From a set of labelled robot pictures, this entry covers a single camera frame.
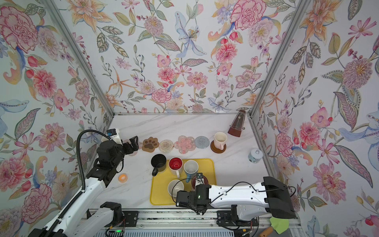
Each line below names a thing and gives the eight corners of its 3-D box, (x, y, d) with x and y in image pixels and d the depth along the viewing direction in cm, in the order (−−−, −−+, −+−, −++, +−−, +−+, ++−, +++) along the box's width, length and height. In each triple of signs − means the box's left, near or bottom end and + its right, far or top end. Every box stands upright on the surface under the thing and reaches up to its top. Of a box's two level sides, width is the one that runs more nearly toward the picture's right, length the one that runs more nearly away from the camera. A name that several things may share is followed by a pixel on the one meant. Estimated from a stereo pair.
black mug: (152, 178, 88) (149, 171, 81) (155, 161, 95) (152, 154, 88) (166, 178, 88) (164, 171, 81) (168, 161, 95) (166, 154, 88)
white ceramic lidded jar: (249, 163, 96) (252, 159, 91) (246, 153, 101) (249, 148, 96) (261, 163, 96) (264, 159, 91) (257, 153, 101) (261, 148, 96)
